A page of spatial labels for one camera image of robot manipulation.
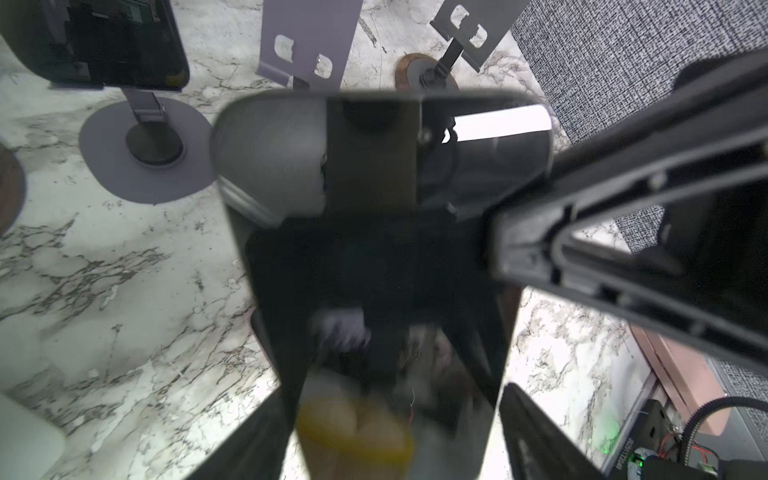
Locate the purple round phone stand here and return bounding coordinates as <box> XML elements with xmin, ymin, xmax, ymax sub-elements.
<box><xmin>79</xmin><ymin>88</ymin><xmax>216</xmax><ymax>204</ymax></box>

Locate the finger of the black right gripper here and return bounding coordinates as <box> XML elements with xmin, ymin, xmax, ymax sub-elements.
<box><xmin>488</xmin><ymin>50</ymin><xmax>767</xmax><ymax>374</ymax></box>

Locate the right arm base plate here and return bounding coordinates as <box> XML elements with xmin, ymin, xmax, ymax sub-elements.
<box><xmin>602</xmin><ymin>398</ymin><xmax>680</xmax><ymax>479</ymax></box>

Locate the brown right phone stand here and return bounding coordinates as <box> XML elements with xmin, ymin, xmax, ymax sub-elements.
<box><xmin>394</xmin><ymin>0</ymin><xmax>530</xmax><ymax>90</ymax></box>

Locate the white folding phone stand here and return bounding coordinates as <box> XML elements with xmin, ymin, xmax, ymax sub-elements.
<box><xmin>1</xmin><ymin>394</ymin><xmax>66</xmax><ymax>480</ymax></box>

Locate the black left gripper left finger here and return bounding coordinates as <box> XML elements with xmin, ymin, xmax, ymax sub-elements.
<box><xmin>187</xmin><ymin>389</ymin><xmax>294</xmax><ymax>480</ymax></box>

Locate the black corrugated cable conduit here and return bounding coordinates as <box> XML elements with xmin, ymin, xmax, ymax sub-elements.
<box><xmin>677</xmin><ymin>395</ymin><xmax>768</xmax><ymax>466</ymax></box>

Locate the brown round phone stand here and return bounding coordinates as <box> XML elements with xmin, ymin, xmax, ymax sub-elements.
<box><xmin>0</xmin><ymin>144</ymin><xmax>26</xmax><ymax>236</ymax></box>

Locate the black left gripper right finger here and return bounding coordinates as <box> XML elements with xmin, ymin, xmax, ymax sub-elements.
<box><xmin>499</xmin><ymin>383</ymin><xmax>603</xmax><ymax>480</ymax></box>

